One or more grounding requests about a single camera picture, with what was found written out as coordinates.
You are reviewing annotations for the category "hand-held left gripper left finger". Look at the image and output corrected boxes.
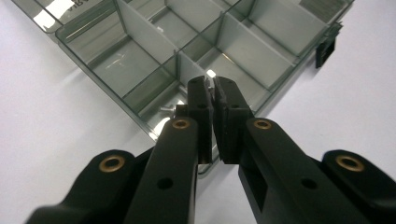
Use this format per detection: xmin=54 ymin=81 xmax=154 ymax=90
xmin=176 ymin=75 xmax=216 ymax=165

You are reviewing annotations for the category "clear grey plastic organizer box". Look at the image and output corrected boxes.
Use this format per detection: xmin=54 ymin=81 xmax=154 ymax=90
xmin=10 ymin=0 xmax=356 ymax=178

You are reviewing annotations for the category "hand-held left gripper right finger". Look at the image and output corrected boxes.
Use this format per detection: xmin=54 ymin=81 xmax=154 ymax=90
xmin=213 ymin=76 xmax=255 ymax=165

